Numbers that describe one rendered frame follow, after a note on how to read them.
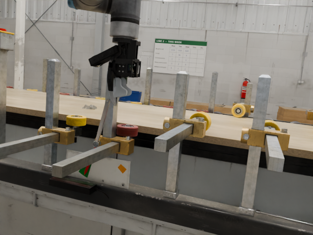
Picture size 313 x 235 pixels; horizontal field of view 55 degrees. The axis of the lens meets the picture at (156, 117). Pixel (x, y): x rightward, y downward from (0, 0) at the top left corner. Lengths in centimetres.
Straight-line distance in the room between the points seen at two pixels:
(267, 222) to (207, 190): 32
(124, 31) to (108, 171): 49
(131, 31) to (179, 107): 28
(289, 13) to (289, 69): 135
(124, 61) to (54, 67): 34
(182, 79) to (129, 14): 26
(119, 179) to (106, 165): 7
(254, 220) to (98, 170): 55
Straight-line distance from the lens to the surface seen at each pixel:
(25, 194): 140
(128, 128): 109
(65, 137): 117
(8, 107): 157
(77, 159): 84
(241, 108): 184
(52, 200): 132
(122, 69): 94
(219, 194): 124
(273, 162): 66
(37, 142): 109
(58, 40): 958
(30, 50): 1010
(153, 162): 127
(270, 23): 830
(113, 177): 110
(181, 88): 97
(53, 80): 119
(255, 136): 94
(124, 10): 94
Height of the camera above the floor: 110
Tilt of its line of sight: 8 degrees down
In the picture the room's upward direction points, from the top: 5 degrees clockwise
